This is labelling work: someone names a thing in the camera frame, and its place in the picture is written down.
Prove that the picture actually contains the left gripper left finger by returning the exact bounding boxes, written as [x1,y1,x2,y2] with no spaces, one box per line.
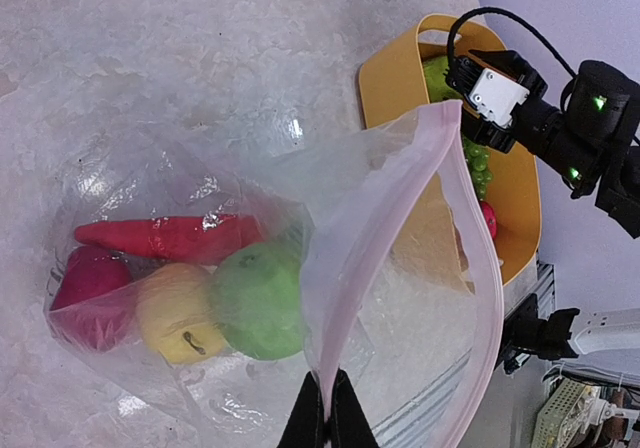
[280,372,326,448]

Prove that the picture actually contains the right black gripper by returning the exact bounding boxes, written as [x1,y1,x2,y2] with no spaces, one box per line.
[446,49,568,154]

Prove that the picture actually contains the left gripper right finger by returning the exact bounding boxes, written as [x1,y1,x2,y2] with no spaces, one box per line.
[329,369,379,448]

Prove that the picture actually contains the green toy pear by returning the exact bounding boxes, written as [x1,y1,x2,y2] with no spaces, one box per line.
[422,55,461,103]

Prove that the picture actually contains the green toy apple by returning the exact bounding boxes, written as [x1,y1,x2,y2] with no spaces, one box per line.
[209,241,305,361]

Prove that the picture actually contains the yellow toy lemon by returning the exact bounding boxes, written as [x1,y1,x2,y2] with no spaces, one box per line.
[135,263,226,364]

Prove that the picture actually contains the clear zip top bag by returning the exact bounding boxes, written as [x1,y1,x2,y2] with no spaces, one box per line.
[44,101,503,447]

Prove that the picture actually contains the orange toy carrot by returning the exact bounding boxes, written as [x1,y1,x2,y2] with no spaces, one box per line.
[74,214,263,265]

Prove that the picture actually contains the red toy tomato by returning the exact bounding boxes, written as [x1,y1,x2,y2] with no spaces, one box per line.
[48,246,133,352]

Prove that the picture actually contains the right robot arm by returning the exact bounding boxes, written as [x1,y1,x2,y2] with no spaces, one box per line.
[446,7,639,365]

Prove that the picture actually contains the green toy grapes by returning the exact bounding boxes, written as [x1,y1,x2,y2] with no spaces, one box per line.
[462,136,493,201]

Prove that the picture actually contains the red toy apple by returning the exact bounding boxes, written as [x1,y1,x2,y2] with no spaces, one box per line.
[480,201,498,239]

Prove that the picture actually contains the yellow plastic basket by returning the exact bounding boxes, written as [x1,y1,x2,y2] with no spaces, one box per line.
[358,14,541,291]

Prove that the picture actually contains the white perforated storage basket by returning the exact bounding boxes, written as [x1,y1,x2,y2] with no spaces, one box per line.
[534,375,640,448]

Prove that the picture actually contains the aluminium front rail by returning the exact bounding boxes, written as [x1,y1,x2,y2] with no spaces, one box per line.
[503,260,556,318]

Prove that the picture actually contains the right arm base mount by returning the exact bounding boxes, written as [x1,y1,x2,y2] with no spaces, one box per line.
[495,293,580,375]

